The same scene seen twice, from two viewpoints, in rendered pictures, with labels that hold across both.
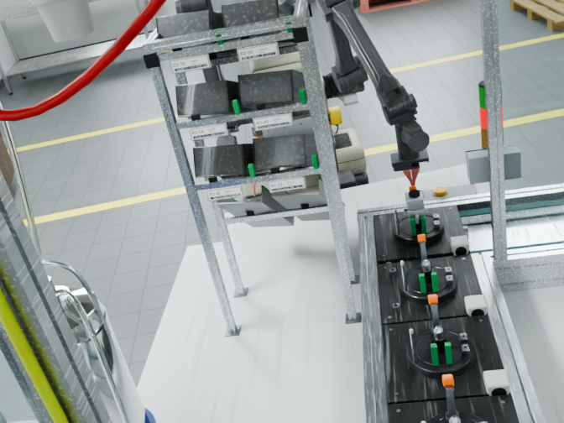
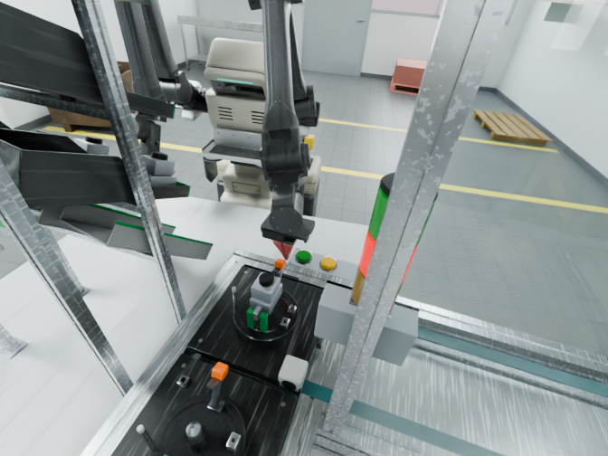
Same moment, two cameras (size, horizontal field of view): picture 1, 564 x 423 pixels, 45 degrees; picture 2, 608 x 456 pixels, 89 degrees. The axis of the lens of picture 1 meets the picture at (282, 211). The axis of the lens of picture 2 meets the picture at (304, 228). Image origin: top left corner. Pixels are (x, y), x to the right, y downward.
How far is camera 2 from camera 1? 1.36 m
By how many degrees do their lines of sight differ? 10
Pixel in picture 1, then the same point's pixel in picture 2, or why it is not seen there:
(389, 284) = (160, 407)
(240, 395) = not seen: outside the picture
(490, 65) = (424, 140)
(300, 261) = not seen: hidden behind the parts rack
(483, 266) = (303, 429)
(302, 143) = (18, 165)
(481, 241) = (336, 356)
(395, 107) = (273, 157)
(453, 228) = (306, 333)
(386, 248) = (213, 327)
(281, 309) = not seen: hidden behind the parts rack
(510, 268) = (340, 444)
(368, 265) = (179, 342)
